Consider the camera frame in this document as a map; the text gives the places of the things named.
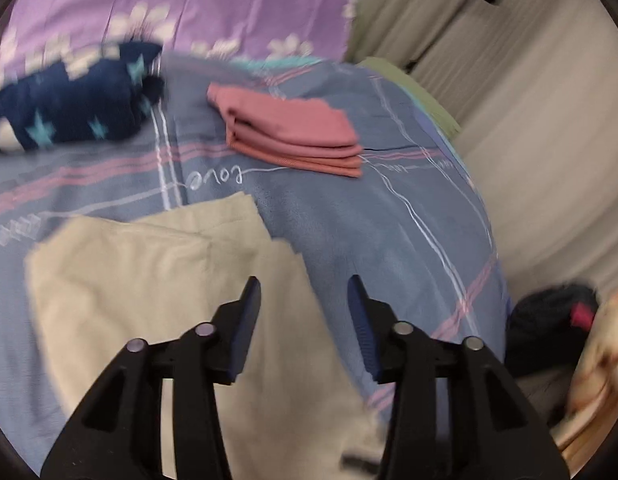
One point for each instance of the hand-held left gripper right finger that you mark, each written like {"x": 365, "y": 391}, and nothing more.
{"x": 361, "y": 320}

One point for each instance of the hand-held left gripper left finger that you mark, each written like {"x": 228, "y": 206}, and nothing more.
{"x": 246, "y": 320}

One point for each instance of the beige t-shirt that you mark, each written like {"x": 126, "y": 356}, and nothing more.
{"x": 139, "y": 285}

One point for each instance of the pink garment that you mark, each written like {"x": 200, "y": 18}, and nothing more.
{"x": 289, "y": 120}

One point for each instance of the blue plaid bed sheet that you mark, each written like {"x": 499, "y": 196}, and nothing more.
{"x": 339, "y": 220}

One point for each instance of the dark bag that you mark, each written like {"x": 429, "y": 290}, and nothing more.
{"x": 544, "y": 330}

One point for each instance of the green cloth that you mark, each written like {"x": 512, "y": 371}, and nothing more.
{"x": 429, "y": 105}

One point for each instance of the beige orange patterned cloth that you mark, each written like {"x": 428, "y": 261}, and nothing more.
{"x": 604, "y": 360}

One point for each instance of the grey curtain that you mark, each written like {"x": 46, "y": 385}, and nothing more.
{"x": 539, "y": 110}

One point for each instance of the navy star fleece blanket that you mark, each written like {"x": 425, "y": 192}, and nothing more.
{"x": 74, "y": 100}

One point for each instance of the purple floral pillow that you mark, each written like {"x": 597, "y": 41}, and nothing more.
{"x": 189, "y": 5}

